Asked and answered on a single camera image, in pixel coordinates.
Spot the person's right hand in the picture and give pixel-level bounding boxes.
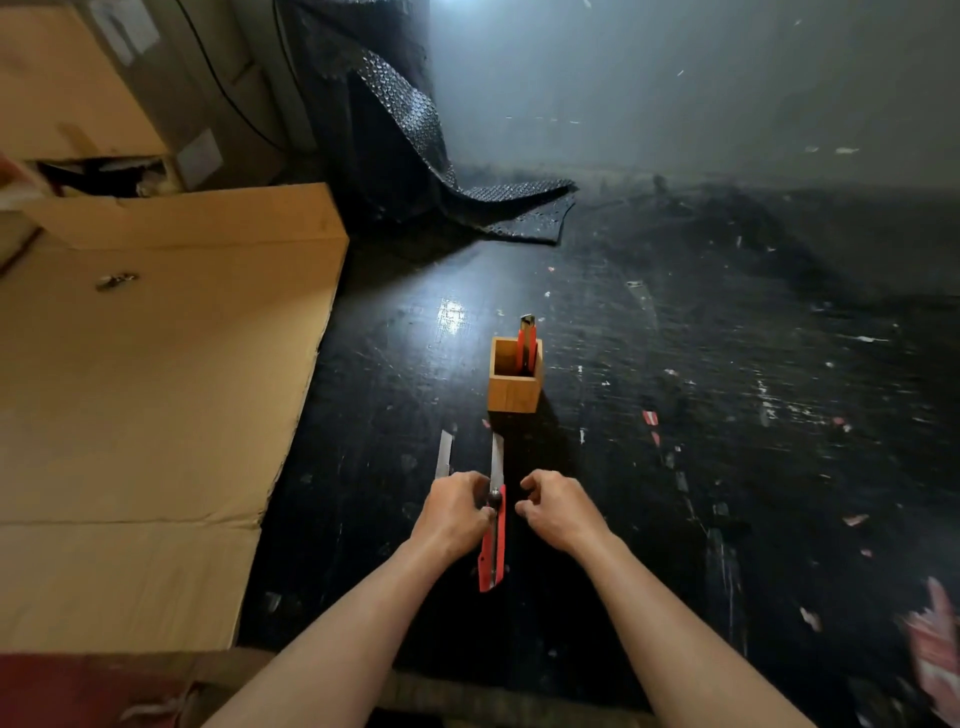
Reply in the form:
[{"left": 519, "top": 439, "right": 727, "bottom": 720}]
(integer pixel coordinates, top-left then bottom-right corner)
[{"left": 514, "top": 469, "right": 613, "bottom": 561}]

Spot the person's left hand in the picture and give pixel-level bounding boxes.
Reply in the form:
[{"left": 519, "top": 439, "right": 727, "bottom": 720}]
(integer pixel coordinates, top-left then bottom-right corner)
[{"left": 408, "top": 471, "right": 498, "bottom": 568}]

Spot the red utility knife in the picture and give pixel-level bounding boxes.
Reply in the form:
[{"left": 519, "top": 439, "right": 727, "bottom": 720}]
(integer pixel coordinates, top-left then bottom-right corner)
[
  {"left": 515, "top": 314, "right": 539, "bottom": 378},
  {"left": 477, "top": 432, "right": 509, "bottom": 594}
]

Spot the person's right forearm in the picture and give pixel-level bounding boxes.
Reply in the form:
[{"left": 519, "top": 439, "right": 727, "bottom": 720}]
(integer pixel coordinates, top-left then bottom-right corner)
[{"left": 571, "top": 529, "right": 817, "bottom": 728}]

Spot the person's left forearm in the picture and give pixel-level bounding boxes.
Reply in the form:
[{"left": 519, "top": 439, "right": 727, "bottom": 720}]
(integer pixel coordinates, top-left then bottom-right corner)
[{"left": 201, "top": 537, "right": 454, "bottom": 728}]

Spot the small wooden holder box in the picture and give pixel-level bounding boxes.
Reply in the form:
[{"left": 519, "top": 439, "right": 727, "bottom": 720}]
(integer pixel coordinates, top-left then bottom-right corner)
[{"left": 487, "top": 336, "right": 545, "bottom": 415}]

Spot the large flat cardboard sheet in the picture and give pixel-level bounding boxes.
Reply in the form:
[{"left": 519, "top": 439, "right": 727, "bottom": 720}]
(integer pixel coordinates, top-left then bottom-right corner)
[{"left": 0, "top": 183, "right": 351, "bottom": 654}]

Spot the black bubble wrap sheet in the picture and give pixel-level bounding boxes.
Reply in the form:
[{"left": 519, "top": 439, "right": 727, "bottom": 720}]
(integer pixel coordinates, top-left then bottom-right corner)
[{"left": 276, "top": 0, "right": 579, "bottom": 246}]

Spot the red cloth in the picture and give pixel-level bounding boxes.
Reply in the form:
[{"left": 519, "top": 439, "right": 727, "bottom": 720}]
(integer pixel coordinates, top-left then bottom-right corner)
[{"left": 0, "top": 652, "right": 198, "bottom": 728}]

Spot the white paper label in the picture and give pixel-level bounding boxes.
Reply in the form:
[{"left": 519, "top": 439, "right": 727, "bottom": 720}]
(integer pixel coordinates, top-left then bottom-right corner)
[
  {"left": 87, "top": 0, "right": 162, "bottom": 68},
  {"left": 175, "top": 128, "right": 225, "bottom": 191}
]

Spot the brown cardboard box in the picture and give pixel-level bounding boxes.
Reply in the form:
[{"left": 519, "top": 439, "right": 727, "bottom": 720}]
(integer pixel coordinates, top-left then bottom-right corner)
[{"left": 0, "top": 0, "right": 303, "bottom": 201}]

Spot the black cable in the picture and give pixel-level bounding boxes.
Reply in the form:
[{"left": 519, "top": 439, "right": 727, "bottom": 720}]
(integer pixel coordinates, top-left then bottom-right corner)
[{"left": 173, "top": 0, "right": 288, "bottom": 153}]

